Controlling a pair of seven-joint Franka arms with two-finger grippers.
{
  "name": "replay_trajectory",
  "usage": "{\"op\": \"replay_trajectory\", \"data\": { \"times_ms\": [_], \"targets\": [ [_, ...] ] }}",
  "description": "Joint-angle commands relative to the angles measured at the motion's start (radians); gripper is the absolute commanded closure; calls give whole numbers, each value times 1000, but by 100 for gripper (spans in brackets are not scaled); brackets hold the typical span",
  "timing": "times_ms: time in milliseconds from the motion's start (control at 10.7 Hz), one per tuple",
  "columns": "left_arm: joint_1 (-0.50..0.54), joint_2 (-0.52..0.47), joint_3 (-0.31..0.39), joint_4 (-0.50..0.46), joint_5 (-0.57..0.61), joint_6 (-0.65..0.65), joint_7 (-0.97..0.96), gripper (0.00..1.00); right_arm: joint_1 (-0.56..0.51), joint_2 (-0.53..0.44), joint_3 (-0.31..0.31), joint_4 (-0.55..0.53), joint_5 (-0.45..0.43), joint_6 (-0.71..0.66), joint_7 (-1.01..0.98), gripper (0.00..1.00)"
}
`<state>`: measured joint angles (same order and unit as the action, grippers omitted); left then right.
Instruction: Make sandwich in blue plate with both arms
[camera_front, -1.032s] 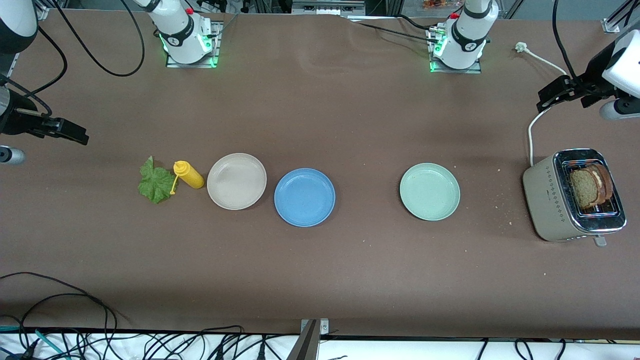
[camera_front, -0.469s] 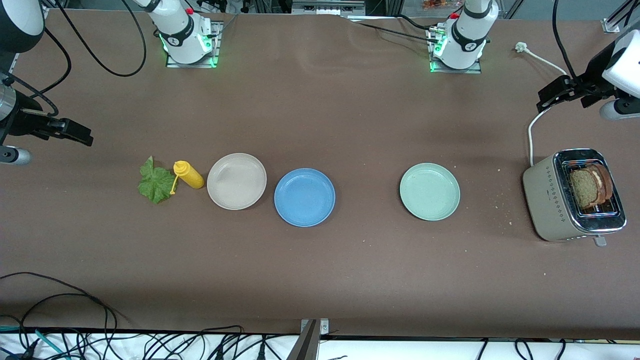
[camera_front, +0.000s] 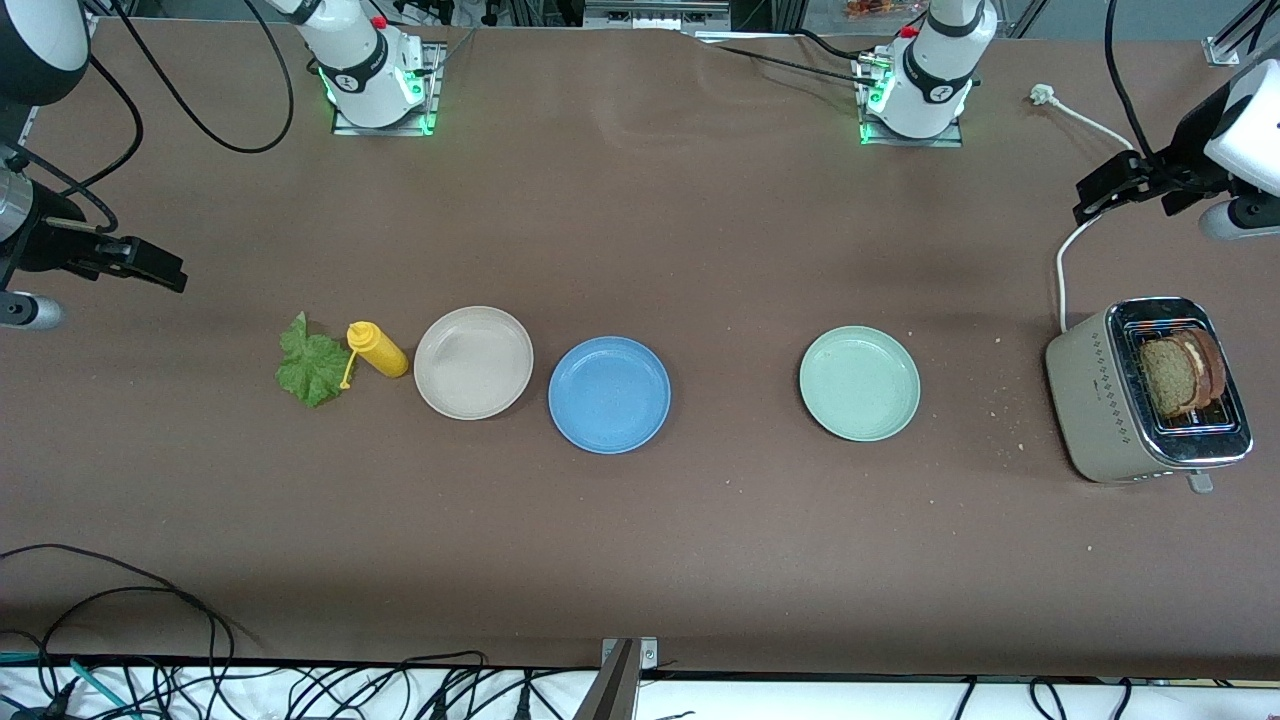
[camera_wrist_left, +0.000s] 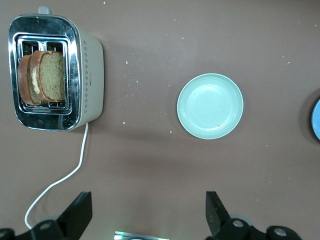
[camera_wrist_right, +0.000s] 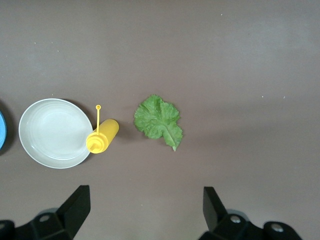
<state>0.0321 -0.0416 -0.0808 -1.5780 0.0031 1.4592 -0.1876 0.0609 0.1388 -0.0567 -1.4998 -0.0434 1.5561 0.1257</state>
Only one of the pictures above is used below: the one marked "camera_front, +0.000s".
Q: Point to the yellow mustard squeeze bottle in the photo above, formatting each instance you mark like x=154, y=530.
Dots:
x=382, y=353

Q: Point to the grey power strip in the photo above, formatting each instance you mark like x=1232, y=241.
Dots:
x=655, y=15

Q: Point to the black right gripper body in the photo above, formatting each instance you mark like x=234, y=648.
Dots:
x=48, y=248

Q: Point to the aluminium profile bar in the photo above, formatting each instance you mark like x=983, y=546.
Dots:
x=1225, y=50

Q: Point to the light green round plate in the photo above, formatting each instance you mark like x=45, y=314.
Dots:
x=859, y=383

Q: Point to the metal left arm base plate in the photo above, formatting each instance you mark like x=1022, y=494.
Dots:
x=915, y=142

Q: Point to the beige chrome toaster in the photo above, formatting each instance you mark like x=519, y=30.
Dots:
x=1095, y=400

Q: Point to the small orange object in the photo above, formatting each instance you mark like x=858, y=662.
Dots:
x=880, y=8

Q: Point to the green lettuce leaf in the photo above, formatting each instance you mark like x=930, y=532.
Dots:
x=312, y=370

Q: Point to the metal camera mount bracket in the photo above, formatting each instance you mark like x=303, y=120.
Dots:
x=625, y=660

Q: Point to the brown bread slice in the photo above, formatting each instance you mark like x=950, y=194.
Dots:
x=1162, y=378
x=1212, y=362

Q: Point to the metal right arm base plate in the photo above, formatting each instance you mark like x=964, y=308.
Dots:
x=436, y=100

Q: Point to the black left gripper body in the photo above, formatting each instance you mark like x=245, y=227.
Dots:
x=1188, y=157

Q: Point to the beige round plate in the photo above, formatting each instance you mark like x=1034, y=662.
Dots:
x=473, y=362

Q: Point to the blue round plate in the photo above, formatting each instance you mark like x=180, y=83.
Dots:
x=609, y=395

